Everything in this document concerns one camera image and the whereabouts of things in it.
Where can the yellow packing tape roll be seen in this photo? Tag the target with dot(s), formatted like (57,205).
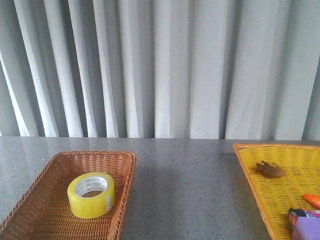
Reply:
(91,195)

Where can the white pleated curtain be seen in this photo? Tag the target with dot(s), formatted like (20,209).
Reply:
(198,69)

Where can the brown toy animal figure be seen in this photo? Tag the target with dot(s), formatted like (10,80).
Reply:
(272,171)

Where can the yellow wicker basket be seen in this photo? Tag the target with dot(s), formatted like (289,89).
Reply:
(274,196)

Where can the brown wicker basket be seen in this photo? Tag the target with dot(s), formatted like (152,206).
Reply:
(43,212)

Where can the black pink tube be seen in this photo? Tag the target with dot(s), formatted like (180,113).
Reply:
(294,213)

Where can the orange toy carrot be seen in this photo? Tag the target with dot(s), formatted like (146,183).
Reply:
(313,199)

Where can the purple block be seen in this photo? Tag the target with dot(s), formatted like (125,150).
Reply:
(306,228)

